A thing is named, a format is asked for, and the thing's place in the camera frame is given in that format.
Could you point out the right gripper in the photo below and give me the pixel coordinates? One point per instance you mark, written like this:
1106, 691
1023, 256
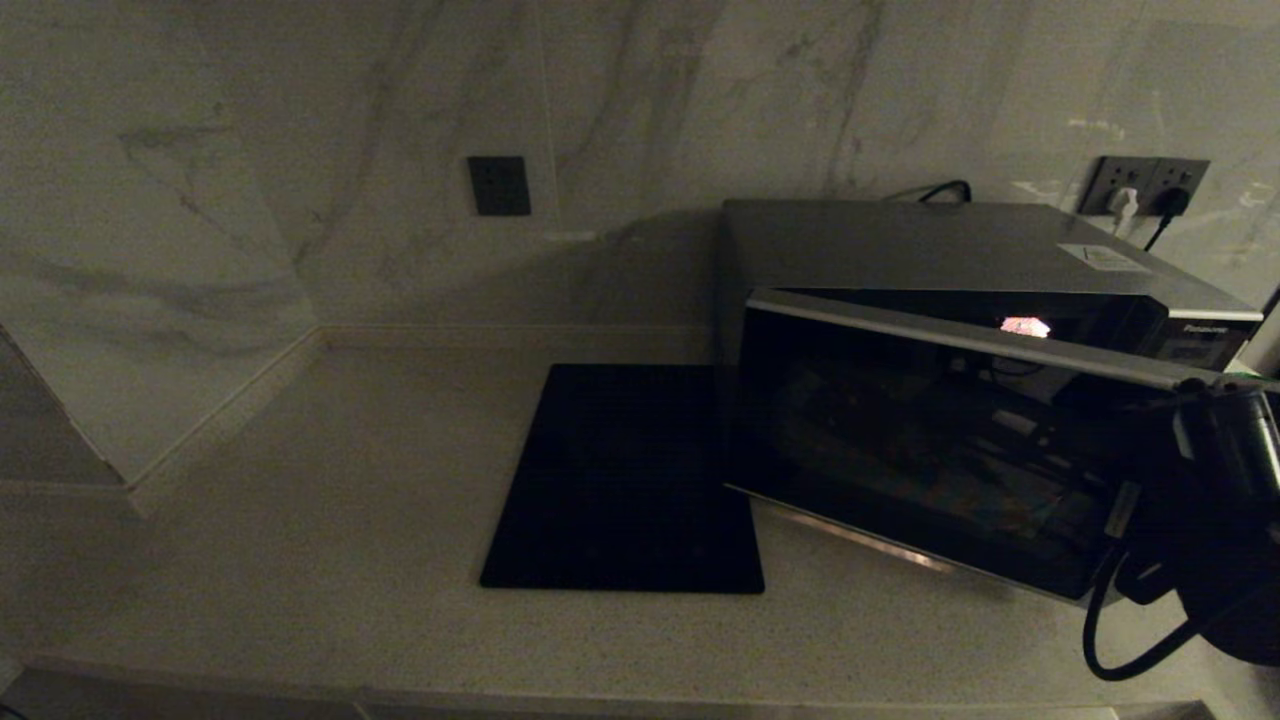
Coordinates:
1155, 575

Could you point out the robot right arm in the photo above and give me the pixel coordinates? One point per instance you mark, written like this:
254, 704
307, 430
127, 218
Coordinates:
1235, 560

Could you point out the white warning sticker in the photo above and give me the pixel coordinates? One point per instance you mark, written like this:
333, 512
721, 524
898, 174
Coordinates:
1103, 257

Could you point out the white power plug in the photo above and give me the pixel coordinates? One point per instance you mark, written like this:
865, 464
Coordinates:
1124, 208

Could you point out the black induction cooktop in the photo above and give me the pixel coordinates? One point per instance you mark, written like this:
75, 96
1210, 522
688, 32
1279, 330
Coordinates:
620, 480

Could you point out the dark double wall socket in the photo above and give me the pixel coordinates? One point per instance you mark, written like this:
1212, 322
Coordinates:
1150, 172

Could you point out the dark single wall socket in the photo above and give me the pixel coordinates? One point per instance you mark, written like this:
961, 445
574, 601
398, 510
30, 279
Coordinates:
499, 185

